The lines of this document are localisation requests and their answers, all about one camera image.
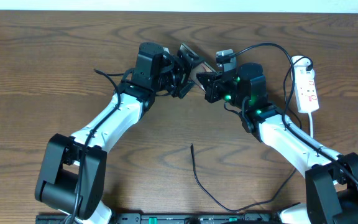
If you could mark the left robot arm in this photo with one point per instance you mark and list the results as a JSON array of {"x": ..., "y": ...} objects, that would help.
[{"x": 72, "y": 174}]

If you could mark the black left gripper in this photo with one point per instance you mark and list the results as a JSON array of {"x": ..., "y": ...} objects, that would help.
[{"x": 184, "y": 71}]

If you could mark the white power strip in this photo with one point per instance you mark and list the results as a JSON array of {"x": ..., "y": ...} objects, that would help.
[{"x": 305, "y": 88}]

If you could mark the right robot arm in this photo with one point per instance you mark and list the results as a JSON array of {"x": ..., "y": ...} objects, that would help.
[{"x": 331, "y": 178}]

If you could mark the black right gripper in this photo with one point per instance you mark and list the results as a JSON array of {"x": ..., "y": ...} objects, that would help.
[{"x": 211, "y": 88}]

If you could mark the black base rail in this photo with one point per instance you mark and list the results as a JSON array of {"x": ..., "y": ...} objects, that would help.
[{"x": 136, "y": 218}]

